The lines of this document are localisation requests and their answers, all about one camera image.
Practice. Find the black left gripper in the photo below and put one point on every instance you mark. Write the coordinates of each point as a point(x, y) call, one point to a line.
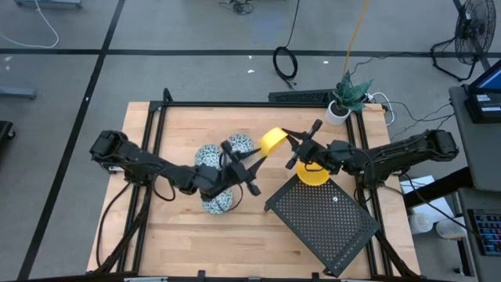
point(219, 178)

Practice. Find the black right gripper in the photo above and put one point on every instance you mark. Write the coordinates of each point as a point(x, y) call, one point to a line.
point(321, 154)

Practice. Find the patterned teal ceramic bowl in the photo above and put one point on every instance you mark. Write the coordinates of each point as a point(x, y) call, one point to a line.
point(219, 203)
point(207, 154)
point(242, 142)

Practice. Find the yellow plastic mini bowl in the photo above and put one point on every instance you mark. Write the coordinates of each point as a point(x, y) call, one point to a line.
point(311, 178)
point(272, 141)

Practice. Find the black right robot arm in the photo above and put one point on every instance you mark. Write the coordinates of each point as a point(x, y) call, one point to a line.
point(411, 150)

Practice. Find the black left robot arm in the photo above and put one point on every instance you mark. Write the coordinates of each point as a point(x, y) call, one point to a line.
point(156, 166)

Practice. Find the white plant pot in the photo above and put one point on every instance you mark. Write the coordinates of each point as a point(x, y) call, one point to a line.
point(332, 117)

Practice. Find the black power strip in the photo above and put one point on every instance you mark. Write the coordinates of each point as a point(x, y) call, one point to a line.
point(297, 96)

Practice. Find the green leafy plant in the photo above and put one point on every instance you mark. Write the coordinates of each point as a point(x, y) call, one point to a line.
point(348, 94)

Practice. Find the black perforated metal shelf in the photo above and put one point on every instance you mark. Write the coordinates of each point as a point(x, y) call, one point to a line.
point(321, 219)

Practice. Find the white paper roll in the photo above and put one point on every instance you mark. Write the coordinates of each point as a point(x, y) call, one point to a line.
point(450, 228)
point(420, 223)

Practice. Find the grey desk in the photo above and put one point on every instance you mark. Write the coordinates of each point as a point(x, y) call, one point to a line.
point(477, 149)

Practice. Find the black desktop device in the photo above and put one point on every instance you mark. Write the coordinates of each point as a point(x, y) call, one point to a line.
point(483, 107)

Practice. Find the computer monitor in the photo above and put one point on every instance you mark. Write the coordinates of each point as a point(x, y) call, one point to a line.
point(489, 80)

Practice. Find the black floor fan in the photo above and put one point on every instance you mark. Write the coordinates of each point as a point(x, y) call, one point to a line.
point(475, 31)

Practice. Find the backlit computer keyboard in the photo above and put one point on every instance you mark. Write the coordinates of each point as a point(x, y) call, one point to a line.
point(487, 233)

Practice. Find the grey furniture foot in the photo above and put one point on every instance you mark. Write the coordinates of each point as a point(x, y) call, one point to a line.
point(17, 93)

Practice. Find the grey cart base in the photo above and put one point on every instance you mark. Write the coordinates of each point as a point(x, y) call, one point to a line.
point(49, 3)

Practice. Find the black aluminium table frame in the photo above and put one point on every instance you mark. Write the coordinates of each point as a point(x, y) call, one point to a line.
point(254, 104)

